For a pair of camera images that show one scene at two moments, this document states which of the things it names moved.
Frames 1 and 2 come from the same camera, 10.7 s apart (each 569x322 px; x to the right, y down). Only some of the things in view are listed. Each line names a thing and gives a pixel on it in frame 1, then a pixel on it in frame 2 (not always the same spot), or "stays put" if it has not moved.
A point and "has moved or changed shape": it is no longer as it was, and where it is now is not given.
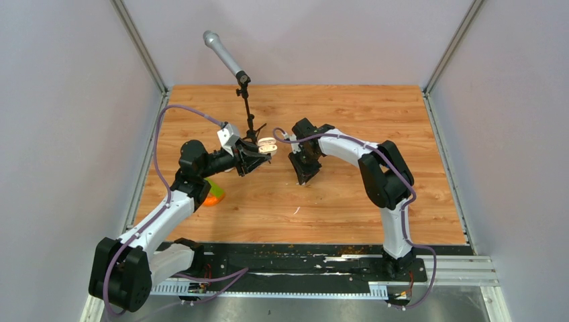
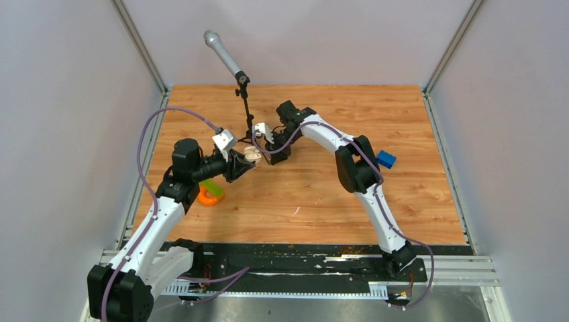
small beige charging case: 267,145 has moved or changed shape
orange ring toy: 212,201 stays put
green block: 215,190 stays put
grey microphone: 211,38 stays put
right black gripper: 304,173 -> 282,155
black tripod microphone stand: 243,80 stays put
